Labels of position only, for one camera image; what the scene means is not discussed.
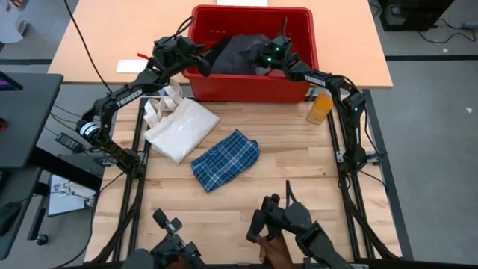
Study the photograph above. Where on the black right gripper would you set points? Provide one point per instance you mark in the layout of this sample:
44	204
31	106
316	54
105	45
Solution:
280	56

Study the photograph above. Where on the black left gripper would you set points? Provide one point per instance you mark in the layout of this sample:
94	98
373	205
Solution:
175	52

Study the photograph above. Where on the dark grey garment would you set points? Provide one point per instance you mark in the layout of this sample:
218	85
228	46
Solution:
235	56

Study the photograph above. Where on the blue plaid cloth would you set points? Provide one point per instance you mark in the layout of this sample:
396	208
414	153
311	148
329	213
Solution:
226	160

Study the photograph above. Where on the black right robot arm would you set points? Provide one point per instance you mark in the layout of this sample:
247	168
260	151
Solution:
317	79

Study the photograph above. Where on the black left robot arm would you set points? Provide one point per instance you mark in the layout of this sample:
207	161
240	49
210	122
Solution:
127	98

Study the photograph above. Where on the red plastic laundry bin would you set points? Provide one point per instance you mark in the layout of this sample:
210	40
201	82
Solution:
242	89

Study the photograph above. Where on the white paper sheet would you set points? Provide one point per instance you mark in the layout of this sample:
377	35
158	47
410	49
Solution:
242	2

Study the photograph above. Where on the red tag strip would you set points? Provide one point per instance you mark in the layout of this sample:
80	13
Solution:
143	56

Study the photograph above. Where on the white rectangular card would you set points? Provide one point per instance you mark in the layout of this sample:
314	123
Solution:
128	66

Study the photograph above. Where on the cream canvas tote bag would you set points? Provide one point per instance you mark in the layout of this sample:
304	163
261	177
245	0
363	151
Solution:
183	129

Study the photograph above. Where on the light orange desk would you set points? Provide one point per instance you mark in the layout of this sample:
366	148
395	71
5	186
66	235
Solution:
130	30

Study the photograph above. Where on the orange spray bottle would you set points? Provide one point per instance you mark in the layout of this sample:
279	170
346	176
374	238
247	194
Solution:
320	110

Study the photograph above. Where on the black computer case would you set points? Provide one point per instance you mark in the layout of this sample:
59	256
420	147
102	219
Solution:
411	15

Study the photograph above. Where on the black power adapter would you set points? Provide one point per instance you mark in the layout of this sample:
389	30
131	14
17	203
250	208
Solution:
69	142

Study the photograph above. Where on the black side desk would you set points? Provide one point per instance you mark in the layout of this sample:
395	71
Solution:
30	119

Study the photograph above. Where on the white box with drawing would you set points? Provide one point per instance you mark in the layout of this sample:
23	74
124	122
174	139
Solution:
71	196

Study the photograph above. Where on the white plastic stand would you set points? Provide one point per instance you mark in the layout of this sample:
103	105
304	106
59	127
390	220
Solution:
9	22

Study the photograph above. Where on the dark tablet screen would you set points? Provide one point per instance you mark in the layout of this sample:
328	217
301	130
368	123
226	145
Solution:
7	83

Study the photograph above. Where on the grey power strip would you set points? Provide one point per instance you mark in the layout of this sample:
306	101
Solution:
471	25

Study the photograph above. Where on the black curved side table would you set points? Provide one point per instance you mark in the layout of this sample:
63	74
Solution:
22	179

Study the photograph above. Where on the black caster wheel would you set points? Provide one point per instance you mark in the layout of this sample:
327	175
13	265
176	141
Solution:
42	239

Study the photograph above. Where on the black computer mouse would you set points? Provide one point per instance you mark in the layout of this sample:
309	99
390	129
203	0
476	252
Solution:
7	218

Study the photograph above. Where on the black aluminium table frame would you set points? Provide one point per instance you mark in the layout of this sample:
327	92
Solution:
396	209

